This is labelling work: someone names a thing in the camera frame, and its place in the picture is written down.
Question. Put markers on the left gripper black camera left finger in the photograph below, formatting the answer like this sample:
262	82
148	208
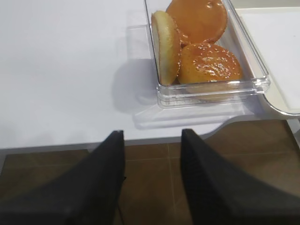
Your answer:
87	194

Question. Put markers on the left gripper black camera right finger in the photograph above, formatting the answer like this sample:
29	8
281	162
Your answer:
219	193

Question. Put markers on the clear bun container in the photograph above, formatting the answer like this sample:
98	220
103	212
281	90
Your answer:
203	103

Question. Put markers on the sesame bun top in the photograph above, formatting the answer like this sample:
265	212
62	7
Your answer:
208	63

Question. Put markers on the sesame bun standing upright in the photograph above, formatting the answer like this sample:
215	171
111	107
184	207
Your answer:
166	42

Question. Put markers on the white metal serving tray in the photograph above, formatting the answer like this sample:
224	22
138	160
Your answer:
274	26

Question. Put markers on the plain bun bottom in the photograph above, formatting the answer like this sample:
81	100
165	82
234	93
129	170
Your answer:
198	21

